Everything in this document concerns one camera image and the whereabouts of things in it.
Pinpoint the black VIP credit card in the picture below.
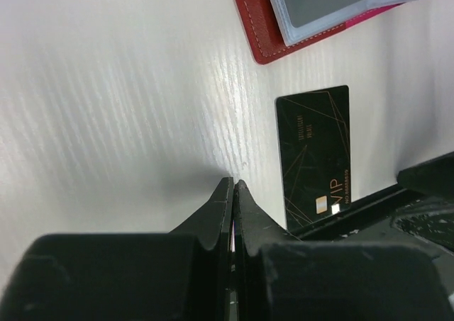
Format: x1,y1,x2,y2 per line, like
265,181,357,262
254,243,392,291
275,85,351,232

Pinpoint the red leather card holder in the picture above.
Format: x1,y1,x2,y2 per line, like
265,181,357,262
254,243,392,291
235,0,418,64

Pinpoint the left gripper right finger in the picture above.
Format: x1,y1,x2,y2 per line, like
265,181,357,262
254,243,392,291
233,181,453,320

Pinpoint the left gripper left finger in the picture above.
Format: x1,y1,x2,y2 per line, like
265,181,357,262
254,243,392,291
1,177,234,320

